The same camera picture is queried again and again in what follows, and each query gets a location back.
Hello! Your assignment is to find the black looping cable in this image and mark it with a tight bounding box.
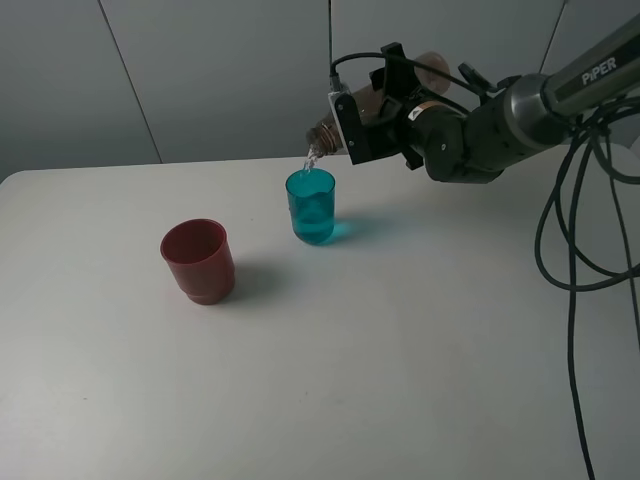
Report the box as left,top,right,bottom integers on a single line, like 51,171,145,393
327,52,640,480

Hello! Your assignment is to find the brown translucent plastic bottle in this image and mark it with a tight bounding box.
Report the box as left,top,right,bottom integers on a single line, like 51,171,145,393
306,51,451,162

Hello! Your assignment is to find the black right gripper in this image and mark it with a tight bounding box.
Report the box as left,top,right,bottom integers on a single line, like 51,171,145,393
369,60,468,171

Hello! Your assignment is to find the red plastic cup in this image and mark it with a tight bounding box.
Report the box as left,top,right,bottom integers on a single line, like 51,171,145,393
160,219,235,305

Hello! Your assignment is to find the teal translucent plastic cup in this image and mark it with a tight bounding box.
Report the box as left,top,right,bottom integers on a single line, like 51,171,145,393
285,168,335,245

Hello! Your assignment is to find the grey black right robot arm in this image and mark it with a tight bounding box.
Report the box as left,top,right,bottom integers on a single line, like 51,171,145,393
344,18,639,184

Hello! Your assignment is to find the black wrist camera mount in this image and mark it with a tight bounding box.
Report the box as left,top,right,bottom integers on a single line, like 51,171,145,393
329,91,402,165

